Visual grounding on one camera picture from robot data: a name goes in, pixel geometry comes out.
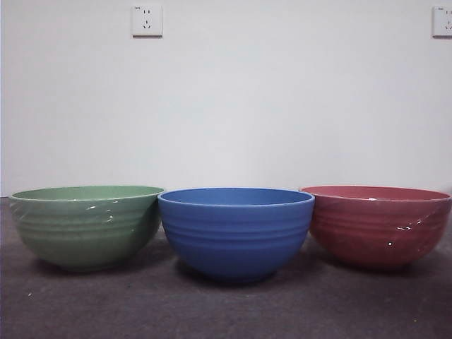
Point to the green ribbed bowl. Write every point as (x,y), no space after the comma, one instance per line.
(84,233)

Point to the red ribbed bowl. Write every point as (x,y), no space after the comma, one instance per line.
(374,229)

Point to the blue ribbed bowl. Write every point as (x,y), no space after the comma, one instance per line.
(236,240)

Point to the white wall socket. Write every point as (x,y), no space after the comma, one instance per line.
(443,21)
(147,20)

